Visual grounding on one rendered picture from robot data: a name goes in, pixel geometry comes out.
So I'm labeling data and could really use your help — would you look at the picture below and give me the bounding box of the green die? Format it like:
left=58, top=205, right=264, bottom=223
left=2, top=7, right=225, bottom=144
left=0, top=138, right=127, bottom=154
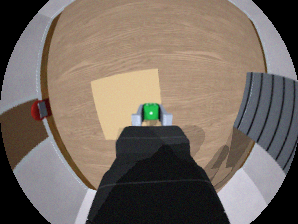
left=144, top=103, right=159, bottom=120

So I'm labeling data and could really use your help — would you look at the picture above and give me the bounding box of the tan flat mat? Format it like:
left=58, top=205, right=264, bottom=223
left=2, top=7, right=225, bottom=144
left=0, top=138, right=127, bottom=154
left=91, top=68, right=162, bottom=140

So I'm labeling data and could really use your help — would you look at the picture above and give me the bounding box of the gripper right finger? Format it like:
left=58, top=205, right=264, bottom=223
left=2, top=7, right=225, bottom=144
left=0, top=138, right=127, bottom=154
left=158, top=104, right=173, bottom=126

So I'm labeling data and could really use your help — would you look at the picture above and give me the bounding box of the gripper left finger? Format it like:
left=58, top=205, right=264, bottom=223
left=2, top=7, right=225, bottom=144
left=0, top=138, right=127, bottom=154
left=131, top=104, right=144, bottom=126

